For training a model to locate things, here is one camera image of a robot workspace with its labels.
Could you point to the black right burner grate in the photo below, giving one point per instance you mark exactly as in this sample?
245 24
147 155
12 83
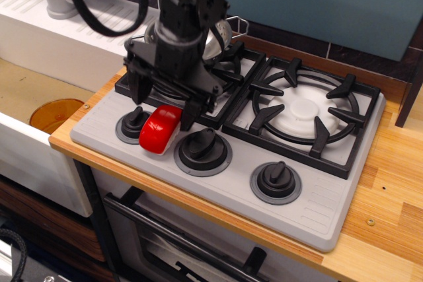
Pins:
309 116

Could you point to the grey toy stove top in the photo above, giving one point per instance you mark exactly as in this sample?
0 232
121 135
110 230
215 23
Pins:
314 218

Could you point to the black middle stove knob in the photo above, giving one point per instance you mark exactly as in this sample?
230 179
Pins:
203 153

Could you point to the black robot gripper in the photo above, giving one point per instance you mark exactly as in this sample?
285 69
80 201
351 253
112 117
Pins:
178 65

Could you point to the steel colander bowl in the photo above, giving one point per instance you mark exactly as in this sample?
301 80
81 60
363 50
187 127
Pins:
216 43

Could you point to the red white toy sushi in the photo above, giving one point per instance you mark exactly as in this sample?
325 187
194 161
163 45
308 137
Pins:
160 129

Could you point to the black left burner grate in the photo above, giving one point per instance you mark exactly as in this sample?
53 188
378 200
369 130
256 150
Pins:
233 71

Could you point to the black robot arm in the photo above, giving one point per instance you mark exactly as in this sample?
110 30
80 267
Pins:
185 19

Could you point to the white toy sink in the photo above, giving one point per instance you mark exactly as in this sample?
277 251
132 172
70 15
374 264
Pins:
44 59

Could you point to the black burner grate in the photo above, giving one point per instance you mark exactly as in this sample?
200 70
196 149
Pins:
309 116
233 71

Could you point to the orange plastic plate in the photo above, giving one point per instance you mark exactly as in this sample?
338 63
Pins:
49 116

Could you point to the black right stove knob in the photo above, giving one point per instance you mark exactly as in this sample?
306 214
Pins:
275 183

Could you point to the toy oven door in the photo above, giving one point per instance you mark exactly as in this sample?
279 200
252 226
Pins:
172 244

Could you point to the black stove knob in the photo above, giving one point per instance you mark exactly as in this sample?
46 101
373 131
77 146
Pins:
129 126
275 183
203 153

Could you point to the black left stove knob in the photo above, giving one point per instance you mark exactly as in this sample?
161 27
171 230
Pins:
129 126

